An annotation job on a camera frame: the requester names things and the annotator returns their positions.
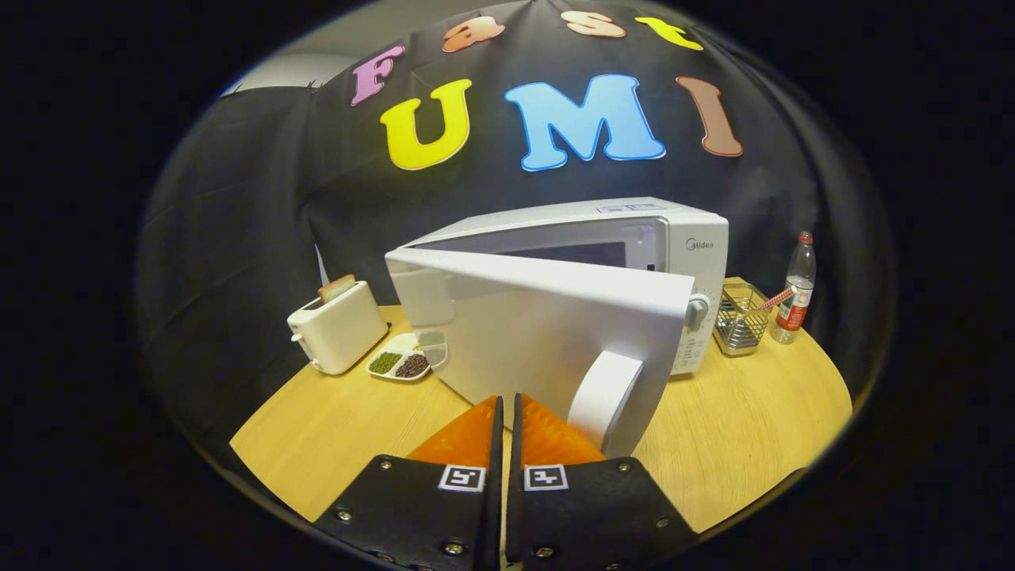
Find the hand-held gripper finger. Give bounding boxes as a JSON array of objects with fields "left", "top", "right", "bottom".
[
  {"left": 313, "top": 395, "right": 504, "bottom": 571},
  {"left": 507, "top": 393, "right": 700, "bottom": 571}
]

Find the white microwave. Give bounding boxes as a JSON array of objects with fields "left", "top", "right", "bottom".
[{"left": 385, "top": 197, "right": 730, "bottom": 459}]

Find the white divided bean dish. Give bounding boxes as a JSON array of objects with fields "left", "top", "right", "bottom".
[{"left": 366, "top": 331, "right": 449, "bottom": 383}]

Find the white toaster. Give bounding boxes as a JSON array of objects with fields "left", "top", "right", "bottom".
[{"left": 287, "top": 280, "right": 390, "bottom": 376}]

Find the clear plastic water bottle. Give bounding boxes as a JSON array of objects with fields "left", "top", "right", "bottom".
[{"left": 771, "top": 231, "right": 817, "bottom": 345}]

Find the metal wire basket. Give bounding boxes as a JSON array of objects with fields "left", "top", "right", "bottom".
[{"left": 712, "top": 283, "right": 774, "bottom": 357}]

